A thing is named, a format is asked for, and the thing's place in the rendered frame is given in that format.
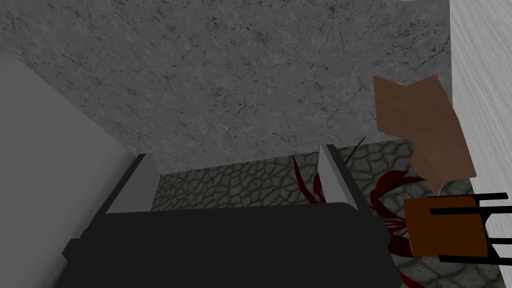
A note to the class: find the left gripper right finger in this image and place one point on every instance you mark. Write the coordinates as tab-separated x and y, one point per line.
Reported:
335	180

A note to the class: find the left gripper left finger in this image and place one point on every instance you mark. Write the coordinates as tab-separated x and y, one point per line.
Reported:
134	186

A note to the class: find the brown stool with black legs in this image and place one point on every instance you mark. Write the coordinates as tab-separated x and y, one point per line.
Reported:
448	226

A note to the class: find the light brown cardboard box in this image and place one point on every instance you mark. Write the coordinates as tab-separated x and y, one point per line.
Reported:
424	124

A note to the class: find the dark red leafy plant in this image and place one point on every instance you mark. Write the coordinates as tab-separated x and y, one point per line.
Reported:
386	200

